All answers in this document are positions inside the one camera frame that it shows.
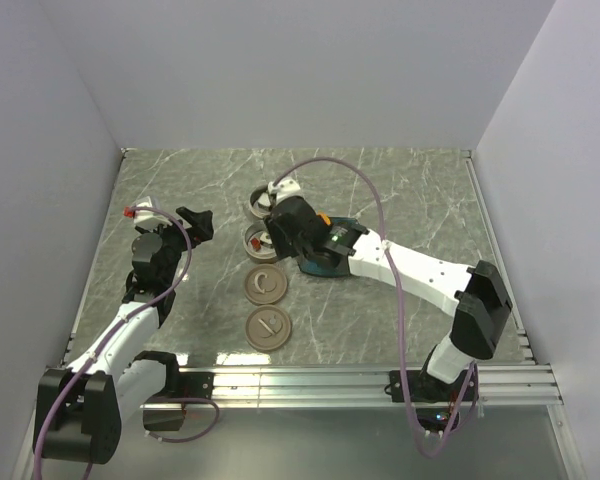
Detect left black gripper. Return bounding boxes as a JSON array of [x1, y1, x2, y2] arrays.
[[138, 207, 212, 284]]

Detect white tofu cube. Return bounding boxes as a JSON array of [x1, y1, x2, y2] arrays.
[[259, 232, 272, 248]]

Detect white rice block seaweed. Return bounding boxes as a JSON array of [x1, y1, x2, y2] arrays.
[[254, 192, 272, 211]]

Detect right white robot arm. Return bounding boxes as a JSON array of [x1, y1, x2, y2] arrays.
[[256, 193, 513, 400]]

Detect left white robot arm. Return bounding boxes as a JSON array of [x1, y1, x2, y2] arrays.
[[32, 197, 214, 477]]

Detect orange half fruit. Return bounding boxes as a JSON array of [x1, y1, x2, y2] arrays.
[[317, 213, 332, 227]]

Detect teal square plate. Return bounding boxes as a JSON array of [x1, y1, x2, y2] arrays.
[[296, 217, 365, 278]]

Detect near metal round container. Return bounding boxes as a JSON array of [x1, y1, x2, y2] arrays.
[[243, 221, 279, 264]]

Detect metal round container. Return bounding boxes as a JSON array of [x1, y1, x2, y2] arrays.
[[243, 221, 279, 264], [246, 185, 273, 221]]

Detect far metal round container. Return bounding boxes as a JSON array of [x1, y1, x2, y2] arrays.
[[246, 185, 273, 221]]

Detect brown lid with curl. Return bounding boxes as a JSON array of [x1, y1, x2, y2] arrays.
[[243, 264, 288, 305]]

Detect brown lid with bar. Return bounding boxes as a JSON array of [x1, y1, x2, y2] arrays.
[[245, 305, 292, 352]]

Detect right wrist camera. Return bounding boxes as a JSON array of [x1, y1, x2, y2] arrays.
[[267, 177, 302, 205]]

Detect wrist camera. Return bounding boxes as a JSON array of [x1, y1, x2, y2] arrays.
[[267, 177, 302, 205], [123, 196, 162, 230]]

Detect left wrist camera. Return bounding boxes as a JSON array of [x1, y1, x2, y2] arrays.
[[123, 196, 162, 230]]

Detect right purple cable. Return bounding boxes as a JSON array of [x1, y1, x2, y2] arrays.
[[275, 157, 480, 459]]

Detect purple cable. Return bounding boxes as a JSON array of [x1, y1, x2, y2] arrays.
[[275, 157, 480, 459], [32, 209, 221, 480]]

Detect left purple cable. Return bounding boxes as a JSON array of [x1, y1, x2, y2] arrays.
[[32, 209, 221, 480]]

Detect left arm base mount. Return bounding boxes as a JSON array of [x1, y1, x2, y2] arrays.
[[142, 371, 219, 438]]

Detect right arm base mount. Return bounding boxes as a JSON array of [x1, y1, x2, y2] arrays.
[[384, 369, 468, 404]]

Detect aluminium front rail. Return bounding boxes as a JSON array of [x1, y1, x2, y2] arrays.
[[44, 363, 564, 409]]

